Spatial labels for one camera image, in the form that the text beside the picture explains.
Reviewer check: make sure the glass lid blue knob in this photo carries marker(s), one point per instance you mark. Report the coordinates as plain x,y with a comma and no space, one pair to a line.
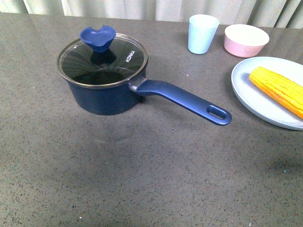
102,58

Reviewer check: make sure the dark blue saucepan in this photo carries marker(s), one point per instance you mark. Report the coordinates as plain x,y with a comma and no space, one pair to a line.
121,98

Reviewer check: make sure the light blue cup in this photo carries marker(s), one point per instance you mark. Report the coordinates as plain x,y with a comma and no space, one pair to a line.
202,29

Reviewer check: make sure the pink bowl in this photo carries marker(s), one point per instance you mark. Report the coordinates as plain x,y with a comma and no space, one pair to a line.
244,41

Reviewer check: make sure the yellow corn cob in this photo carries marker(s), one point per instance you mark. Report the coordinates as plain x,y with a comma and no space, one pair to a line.
279,88

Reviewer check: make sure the light blue plate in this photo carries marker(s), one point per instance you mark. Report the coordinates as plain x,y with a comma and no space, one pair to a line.
256,101

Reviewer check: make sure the white curtain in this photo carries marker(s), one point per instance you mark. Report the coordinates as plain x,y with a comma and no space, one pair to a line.
264,13

